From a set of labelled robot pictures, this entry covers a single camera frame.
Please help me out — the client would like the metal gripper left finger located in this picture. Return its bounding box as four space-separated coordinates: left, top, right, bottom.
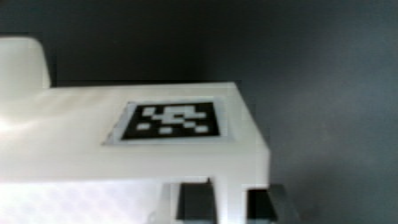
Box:
176 180 219 224

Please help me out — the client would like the white front drawer tray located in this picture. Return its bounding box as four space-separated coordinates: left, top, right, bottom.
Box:
0 83 270 224

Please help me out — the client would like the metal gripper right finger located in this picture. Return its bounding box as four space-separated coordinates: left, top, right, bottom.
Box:
246 184 301 224

